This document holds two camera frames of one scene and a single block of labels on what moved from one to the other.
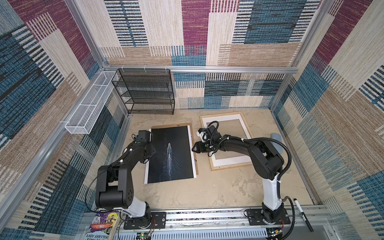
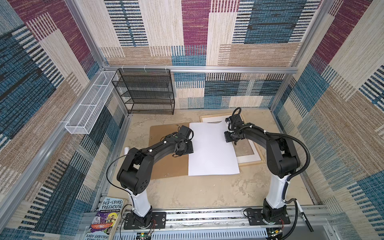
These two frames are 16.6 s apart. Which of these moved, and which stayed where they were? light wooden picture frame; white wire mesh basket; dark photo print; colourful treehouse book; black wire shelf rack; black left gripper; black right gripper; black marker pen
Moved: black right gripper; dark photo print; light wooden picture frame; black left gripper
Stayed: colourful treehouse book; black wire shelf rack; black marker pen; white wire mesh basket
